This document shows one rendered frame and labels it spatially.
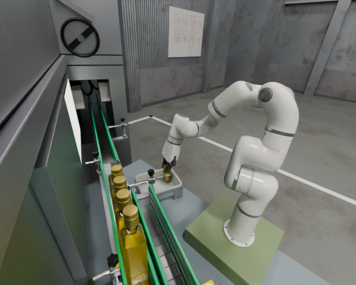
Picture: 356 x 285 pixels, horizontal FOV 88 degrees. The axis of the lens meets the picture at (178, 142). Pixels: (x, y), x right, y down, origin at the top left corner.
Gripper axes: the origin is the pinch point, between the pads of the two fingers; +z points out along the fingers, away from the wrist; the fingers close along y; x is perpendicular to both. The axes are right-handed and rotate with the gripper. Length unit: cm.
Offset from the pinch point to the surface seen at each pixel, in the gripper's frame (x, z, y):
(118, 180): -32.2, -16.3, 29.7
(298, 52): 634, -206, -402
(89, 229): -34.5, 27.3, 9.1
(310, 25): 616, -285, -396
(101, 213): -28.8, 25.9, 2.3
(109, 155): -23.2, 11.4, -28.2
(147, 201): -13.4, 8.1, 14.7
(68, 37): -49, -44, -74
